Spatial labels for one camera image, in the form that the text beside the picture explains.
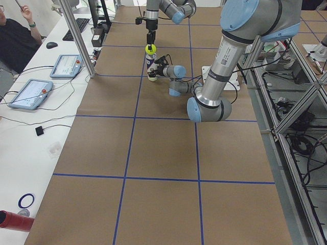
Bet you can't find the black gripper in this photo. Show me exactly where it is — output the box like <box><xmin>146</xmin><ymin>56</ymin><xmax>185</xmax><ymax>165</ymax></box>
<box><xmin>148</xmin><ymin>66</ymin><xmax>168</xmax><ymax>78</ymax></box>
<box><xmin>146</xmin><ymin>18</ymin><xmax>158</xmax><ymax>44</ymax></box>

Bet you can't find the tennis ball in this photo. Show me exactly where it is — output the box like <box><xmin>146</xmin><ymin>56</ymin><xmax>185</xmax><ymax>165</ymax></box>
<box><xmin>145</xmin><ymin>44</ymin><xmax>156</xmax><ymax>55</ymax></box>

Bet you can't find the white tennis ball can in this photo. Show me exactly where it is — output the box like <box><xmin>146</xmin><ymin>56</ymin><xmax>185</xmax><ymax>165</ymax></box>
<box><xmin>145</xmin><ymin>53</ymin><xmax>158</xmax><ymax>82</ymax></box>

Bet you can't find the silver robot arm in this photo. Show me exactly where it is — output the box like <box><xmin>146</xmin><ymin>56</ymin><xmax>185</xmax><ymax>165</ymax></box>
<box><xmin>144</xmin><ymin>0</ymin><xmax>196</xmax><ymax>54</ymax></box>
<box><xmin>144</xmin><ymin>1</ymin><xmax>302</xmax><ymax>123</ymax></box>

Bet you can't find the black box with label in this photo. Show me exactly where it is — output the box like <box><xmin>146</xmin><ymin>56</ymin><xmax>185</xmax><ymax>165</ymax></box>
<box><xmin>91</xmin><ymin>28</ymin><xmax>105</xmax><ymax>47</ymax></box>

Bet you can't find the black computer monitor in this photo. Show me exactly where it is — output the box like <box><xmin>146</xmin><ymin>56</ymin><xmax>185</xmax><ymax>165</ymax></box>
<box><xmin>88</xmin><ymin>0</ymin><xmax>111</xmax><ymax>30</ymax></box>

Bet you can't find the black keyboard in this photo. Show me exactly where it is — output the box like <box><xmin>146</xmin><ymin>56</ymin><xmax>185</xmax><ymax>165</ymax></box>
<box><xmin>62</xmin><ymin>17</ymin><xmax>90</xmax><ymax>42</ymax></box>

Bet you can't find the far blue teach pendant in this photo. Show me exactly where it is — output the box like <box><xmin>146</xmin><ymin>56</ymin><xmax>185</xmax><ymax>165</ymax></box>
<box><xmin>50</xmin><ymin>54</ymin><xmax>83</xmax><ymax>79</ymax></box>

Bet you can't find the blue teach pendant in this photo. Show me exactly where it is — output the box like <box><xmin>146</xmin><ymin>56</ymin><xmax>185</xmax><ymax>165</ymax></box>
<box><xmin>8</xmin><ymin>79</ymin><xmax>53</xmax><ymax>110</ymax></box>
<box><xmin>50</xmin><ymin>54</ymin><xmax>83</xmax><ymax>79</ymax></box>

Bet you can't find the brown paper table cover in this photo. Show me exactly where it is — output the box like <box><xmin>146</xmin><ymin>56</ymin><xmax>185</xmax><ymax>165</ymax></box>
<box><xmin>26</xmin><ymin>7</ymin><xmax>292</xmax><ymax>244</ymax></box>

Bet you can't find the black computer mouse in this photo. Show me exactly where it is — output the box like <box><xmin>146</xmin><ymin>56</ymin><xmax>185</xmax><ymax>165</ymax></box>
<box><xmin>46</xmin><ymin>41</ymin><xmax>58</xmax><ymax>49</ymax></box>

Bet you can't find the near blue teach pendant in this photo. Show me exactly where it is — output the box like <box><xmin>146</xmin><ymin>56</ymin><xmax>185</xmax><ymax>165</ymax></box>
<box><xmin>8</xmin><ymin>79</ymin><xmax>53</xmax><ymax>110</ymax></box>

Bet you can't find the small black square device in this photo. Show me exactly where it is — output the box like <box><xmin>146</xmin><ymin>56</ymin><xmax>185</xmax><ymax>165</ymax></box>
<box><xmin>35</xmin><ymin>126</ymin><xmax>44</xmax><ymax>136</ymax></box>

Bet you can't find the person in black shirt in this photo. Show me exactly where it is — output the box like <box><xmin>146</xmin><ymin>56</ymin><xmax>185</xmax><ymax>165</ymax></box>
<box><xmin>1</xmin><ymin>5</ymin><xmax>42</xmax><ymax>73</ymax></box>

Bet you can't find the red cylinder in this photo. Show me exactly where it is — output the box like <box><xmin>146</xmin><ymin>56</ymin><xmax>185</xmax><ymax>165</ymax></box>
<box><xmin>1</xmin><ymin>210</ymin><xmax>34</xmax><ymax>232</ymax></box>

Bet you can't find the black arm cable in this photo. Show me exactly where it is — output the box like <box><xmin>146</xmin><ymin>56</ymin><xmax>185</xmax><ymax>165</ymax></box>
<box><xmin>163</xmin><ymin>54</ymin><xmax>289</xmax><ymax>104</ymax></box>

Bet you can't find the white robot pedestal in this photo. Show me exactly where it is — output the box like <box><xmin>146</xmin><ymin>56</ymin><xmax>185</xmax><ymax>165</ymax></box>
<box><xmin>201</xmin><ymin>66</ymin><xmax>240</xmax><ymax>91</ymax></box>

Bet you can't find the aluminium frame post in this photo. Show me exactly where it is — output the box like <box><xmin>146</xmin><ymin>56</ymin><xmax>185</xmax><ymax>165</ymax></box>
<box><xmin>59</xmin><ymin>0</ymin><xmax>95</xmax><ymax>78</ymax></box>

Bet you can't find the blue tape ring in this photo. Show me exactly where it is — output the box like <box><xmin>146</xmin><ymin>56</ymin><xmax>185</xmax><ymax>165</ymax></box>
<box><xmin>18</xmin><ymin>193</ymin><xmax>35</xmax><ymax>209</ymax></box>

